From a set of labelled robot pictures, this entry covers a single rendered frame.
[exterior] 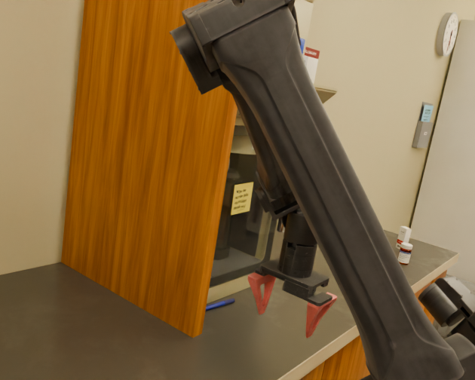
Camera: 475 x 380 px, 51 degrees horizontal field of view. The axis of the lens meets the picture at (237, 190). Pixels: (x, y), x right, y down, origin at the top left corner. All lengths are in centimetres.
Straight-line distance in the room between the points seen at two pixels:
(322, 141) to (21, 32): 101
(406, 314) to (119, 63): 95
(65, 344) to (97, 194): 39
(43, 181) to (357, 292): 109
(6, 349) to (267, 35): 83
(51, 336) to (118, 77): 58
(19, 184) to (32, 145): 10
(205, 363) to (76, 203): 56
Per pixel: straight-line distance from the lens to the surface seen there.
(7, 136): 130
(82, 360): 102
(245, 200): 123
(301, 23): 133
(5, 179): 132
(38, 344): 107
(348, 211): 37
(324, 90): 124
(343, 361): 144
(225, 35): 37
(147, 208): 114
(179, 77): 107
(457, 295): 89
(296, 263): 81
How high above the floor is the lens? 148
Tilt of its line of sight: 12 degrees down
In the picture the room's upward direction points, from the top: 9 degrees clockwise
